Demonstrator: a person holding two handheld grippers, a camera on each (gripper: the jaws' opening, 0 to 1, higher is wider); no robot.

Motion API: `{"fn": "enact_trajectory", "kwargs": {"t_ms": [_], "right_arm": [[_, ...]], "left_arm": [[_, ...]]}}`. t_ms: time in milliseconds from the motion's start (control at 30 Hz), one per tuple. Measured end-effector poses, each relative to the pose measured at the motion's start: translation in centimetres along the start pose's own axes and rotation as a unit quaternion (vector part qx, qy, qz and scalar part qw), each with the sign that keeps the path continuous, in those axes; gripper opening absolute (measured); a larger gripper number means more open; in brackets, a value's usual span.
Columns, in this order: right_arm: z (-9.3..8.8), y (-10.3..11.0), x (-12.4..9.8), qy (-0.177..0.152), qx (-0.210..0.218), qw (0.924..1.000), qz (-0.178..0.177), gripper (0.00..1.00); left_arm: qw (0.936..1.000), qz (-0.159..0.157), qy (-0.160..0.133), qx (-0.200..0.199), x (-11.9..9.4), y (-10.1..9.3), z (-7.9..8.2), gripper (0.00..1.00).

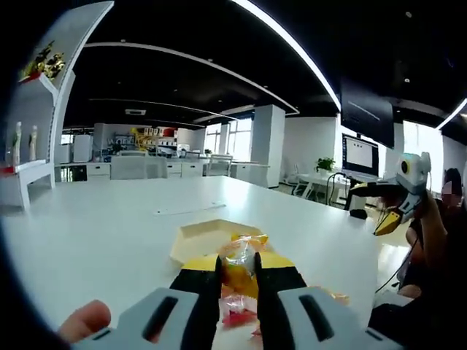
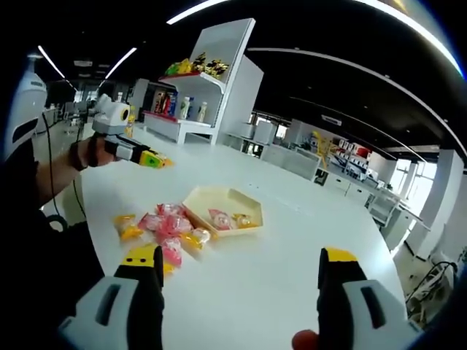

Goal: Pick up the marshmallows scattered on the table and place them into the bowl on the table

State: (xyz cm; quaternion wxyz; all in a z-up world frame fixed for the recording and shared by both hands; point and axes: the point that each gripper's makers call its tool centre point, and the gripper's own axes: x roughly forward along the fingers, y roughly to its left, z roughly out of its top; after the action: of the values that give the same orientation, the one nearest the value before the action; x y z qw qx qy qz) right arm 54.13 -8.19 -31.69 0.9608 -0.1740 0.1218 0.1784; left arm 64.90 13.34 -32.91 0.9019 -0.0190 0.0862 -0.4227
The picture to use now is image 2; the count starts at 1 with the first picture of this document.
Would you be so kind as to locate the pile of marshmallows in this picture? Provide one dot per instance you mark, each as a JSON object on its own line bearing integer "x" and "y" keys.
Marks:
{"x": 168, "y": 222}

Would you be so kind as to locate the white mini fridge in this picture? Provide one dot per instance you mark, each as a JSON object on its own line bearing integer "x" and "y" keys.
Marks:
{"x": 262, "y": 131}

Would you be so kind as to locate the curved ceiling light strip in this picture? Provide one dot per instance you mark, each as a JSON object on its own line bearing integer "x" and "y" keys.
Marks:
{"x": 431, "y": 33}

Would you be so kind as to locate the white green drink bottle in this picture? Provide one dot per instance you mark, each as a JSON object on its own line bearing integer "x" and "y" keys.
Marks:
{"x": 202, "y": 112}
{"x": 186, "y": 108}

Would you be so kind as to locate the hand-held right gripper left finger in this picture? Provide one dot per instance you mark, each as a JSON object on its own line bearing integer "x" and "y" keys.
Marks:
{"x": 146, "y": 299}

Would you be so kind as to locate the yellow frame structure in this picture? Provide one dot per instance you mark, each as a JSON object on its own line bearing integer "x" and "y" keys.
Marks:
{"x": 323, "y": 146}

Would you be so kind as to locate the black yellow snack bag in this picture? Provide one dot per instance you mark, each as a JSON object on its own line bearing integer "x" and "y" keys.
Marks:
{"x": 218, "y": 68}
{"x": 200, "y": 60}

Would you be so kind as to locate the yellow green snack bag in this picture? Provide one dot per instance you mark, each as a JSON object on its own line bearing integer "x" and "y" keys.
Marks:
{"x": 178, "y": 67}

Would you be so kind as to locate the white drawer cabinets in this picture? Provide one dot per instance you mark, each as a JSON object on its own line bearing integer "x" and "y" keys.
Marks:
{"x": 346, "y": 186}

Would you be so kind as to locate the person's left hand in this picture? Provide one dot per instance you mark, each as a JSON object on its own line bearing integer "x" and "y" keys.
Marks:
{"x": 95, "y": 155}

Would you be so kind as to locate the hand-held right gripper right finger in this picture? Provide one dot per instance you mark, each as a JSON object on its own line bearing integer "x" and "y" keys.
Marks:
{"x": 335, "y": 291}

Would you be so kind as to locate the white worn device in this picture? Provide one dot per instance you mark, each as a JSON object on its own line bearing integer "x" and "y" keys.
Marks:
{"x": 27, "y": 98}

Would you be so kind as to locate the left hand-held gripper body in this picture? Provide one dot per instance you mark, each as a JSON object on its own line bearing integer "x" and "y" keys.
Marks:
{"x": 111, "y": 118}

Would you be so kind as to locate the pink marshmallow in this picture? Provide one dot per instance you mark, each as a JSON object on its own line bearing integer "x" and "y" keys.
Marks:
{"x": 220, "y": 219}

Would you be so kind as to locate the ceiling air conditioner vent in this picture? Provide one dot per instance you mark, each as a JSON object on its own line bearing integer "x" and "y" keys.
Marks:
{"x": 331, "y": 119}

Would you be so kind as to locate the orange juice bottle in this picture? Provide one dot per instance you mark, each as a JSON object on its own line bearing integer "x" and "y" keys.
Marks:
{"x": 131, "y": 125}

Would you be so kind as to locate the cream hexagonal bowl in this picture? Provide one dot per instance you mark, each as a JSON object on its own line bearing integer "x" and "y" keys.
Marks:
{"x": 222, "y": 198}

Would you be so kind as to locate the yellow marshmallow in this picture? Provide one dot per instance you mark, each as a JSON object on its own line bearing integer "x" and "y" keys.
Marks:
{"x": 242, "y": 220}

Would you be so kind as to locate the red snack packages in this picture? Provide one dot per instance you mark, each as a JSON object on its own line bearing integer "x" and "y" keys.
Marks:
{"x": 160, "y": 103}

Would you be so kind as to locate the row of white red boxes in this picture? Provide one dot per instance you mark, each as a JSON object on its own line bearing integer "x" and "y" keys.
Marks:
{"x": 355, "y": 149}

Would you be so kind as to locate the white window side desks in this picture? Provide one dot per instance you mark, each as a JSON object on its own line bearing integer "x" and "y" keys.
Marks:
{"x": 397, "y": 222}

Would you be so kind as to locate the white display shelf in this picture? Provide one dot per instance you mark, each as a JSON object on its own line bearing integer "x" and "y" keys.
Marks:
{"x": 226, "y": 47}

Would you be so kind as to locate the blue drink bottle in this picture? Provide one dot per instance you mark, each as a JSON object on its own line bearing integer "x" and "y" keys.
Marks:
{"x": 173, "y": 105}

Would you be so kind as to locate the person in black shirt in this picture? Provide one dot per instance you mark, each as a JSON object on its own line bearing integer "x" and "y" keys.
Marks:
{"x": 44, "y": 273}

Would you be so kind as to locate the person's right hand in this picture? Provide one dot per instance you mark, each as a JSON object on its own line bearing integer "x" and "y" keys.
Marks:
{"x": 306, "y": 341}

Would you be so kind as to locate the small white appliance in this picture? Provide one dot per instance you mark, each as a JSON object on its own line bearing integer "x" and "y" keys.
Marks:
{"x": 247, "y": 130}

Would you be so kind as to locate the black wristband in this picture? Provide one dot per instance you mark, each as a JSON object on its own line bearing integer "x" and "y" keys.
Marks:
{"x": 76, "y": 156}

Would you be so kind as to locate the straight ceiling light strip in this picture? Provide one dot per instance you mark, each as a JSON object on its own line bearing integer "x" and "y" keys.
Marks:
{"x": 121, "y": 62}
{"x": 197, "y": 12}
{"x": 52, "y": 62}

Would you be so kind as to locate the white table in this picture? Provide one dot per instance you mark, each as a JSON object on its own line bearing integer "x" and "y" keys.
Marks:
{"x": 255, "y": 255}

